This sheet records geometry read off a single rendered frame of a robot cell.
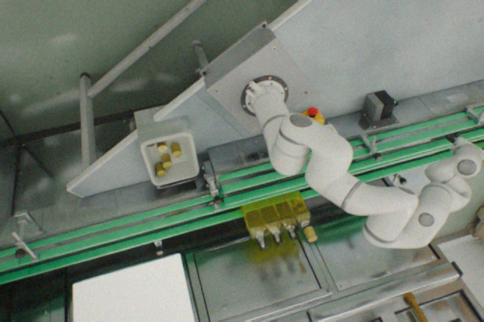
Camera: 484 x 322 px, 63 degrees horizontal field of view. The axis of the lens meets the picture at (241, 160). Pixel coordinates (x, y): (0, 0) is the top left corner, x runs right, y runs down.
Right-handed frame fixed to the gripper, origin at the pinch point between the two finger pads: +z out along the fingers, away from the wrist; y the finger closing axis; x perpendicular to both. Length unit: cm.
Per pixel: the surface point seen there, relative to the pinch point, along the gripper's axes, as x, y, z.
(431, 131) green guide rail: -4.5, -12.3, 8.8
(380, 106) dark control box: -4.2, -32.4, -1.4
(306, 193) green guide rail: -44, -36, -18
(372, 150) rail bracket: -16.5, -25.5, -12.1
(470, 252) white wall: -175, 117, 336
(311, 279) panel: -61, -16, -37
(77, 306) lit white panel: -99, -75, -83
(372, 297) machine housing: -54, 4, -33
